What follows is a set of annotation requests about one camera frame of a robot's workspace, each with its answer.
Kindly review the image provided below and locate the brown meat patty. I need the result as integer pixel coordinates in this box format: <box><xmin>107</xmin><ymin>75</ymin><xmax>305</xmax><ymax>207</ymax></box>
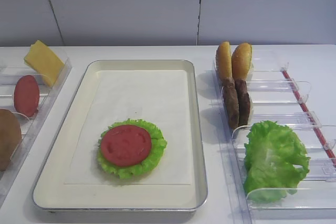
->
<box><xmin>235</xmin><ymin>79</ymin><xmax>250</xmax><ymax>126</ymax></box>
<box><xmin>223</xmin><ymin>77</ymin><xmax>239</xmax><ymax>130</ymax></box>

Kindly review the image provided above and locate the green lettuce leaf on tray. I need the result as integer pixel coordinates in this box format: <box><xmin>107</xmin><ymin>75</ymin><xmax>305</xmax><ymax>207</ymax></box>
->
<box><xmin>97</xmin><ymin>119</ymin><xmax>167</xmax><ymax>179</ymax></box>

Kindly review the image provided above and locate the red tomato slice on tray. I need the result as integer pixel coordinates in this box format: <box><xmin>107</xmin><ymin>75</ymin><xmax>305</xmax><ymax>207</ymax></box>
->
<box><xmin>100</xmin><ymin>124</ymin><xmax>152</xmax><ymax>167</ymax></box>

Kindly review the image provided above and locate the green lettuce leaf in rack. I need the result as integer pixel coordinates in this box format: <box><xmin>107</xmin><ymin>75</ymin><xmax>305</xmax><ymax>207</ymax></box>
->
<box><xmin>244</xmin><ymin>121</ymin><xmax>310</xmax><ymax>203</ymax></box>

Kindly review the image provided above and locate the yellow cheese slice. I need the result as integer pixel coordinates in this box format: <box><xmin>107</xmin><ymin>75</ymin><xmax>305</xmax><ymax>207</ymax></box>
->
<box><xmin>24</xmin><ymin>40</ymin><xmax>65</xmax><ymax>87</ymax></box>

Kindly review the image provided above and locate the red tomato slice in rack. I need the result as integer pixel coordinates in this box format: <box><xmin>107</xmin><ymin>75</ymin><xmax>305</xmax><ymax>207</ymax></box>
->
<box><xmin>14</xmin><ymin>75</ymin><xmax>40</xmax><ymax>117</ymax></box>

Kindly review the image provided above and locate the white parchment paper sheet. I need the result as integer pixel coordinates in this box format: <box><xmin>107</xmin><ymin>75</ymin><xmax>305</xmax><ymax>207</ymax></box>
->
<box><xmin>65</xmin><ymin>70</ymin><xmax>192</xmax><ymax>185</ymax></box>

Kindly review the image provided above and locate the cream metal baking tray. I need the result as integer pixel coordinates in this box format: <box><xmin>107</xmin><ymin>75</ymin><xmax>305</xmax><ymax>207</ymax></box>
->
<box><xmin>33</xmin><ymin>60</ymin><xmax>207</xmax><ymax>211</ymax></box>

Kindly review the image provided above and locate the golden bun half left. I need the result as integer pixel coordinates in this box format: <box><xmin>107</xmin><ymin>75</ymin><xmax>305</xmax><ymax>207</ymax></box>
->
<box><xmin>215</xmin><ymin>41</ymin><xmax>232</xmax><ymax>80</ymax></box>

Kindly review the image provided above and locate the golden bun half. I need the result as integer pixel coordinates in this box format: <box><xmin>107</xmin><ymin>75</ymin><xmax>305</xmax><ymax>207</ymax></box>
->
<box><xmin>232</xmin><ymin>42</ymin><xmax>252</xmax><ymax>80</ymax></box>
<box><xmin>215</xmin><ymin>41</ymin><xmax>232</xmax><ymax>80</ymax></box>

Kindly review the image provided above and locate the golden bun half right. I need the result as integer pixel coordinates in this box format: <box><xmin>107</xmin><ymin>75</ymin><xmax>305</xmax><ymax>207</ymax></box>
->
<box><xmin>232</xmin><ymin>42</ymin><xmax>252</xmax><ymax>80</ymax></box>

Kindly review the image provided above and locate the clear acrylic right rack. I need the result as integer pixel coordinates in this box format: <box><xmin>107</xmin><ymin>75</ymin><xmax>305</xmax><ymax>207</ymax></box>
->
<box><xmin>213</xmin><ymin>50</ymin><xmax>335</xmax><ymax>223</ymax></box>

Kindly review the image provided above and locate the clear acrylic rack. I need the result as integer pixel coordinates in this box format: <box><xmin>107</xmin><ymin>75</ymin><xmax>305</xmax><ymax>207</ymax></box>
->
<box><xmin>213</xmin><ymin>50</ymin><xmax>335</xmax><ymax>223</ymax></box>
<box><xmin>1</xmin><ymin>47</ymin><xmax>72</xmax><ymax>203</ymax></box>

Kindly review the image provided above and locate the red strip on rack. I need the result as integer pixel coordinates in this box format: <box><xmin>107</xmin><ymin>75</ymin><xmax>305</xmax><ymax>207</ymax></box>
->
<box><xmin>282</xmin><ymin>69</ymin><xmax>336</xmax><ymax>167</ymax></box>

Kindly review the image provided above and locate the clear acrylic left rack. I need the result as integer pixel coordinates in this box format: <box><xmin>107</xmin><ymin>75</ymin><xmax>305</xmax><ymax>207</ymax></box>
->
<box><xmin>1</xmin><ymin>47</ymin><xmax>72</xmax><ymax>203</ymax></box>

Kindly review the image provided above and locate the brown bun half in rack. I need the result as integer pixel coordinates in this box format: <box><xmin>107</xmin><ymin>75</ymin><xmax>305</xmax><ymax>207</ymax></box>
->
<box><xmin>0</xmin><ymin>109</ymin><xmax>22</xmax><ymax>171</ymax></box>

